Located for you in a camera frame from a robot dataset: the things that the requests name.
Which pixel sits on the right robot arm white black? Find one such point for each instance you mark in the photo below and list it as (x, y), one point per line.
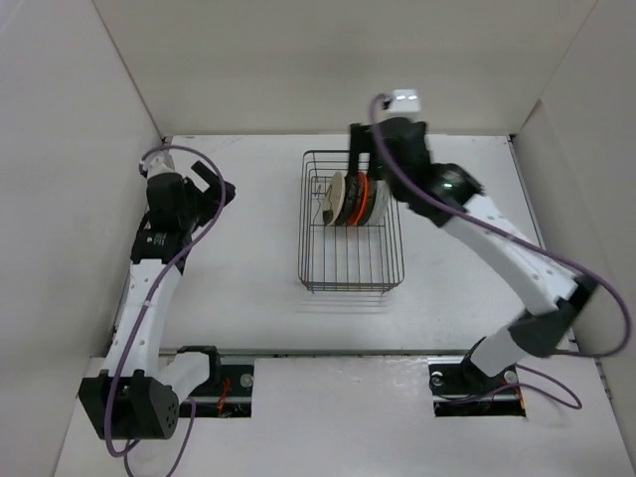
(453, 200)

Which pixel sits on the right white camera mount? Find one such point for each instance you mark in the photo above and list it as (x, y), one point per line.
(403, 103)

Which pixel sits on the clear glass plate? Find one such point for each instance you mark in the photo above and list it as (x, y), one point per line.
(383, 196)

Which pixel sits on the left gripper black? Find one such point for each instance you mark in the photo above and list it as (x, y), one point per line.
(210, 201)

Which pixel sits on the orange round plate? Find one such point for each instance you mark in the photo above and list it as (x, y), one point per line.
(362, 199)

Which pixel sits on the black round plate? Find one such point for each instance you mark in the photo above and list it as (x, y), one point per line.
(350, 199)

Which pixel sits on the cream plate with flower pattern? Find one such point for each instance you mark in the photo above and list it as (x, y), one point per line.
(333, 202)

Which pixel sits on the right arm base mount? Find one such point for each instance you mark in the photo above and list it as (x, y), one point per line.
(458, 391)

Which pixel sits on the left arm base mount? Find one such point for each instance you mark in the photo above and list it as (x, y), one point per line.
(218, 392)

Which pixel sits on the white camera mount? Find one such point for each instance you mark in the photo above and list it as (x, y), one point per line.
(403, 103)
(156, 163)

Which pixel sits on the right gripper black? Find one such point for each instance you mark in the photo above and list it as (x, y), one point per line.
(360, 142)

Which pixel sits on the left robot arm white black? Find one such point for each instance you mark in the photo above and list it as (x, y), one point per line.
(133, 397)

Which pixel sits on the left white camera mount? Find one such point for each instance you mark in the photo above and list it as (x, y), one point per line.
(156, 163)

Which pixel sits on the grey wire dish rack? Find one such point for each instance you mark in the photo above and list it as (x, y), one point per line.
(368, 258)

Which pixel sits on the blue patterned ceramic plate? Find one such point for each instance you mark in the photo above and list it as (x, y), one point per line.
(371, 202)

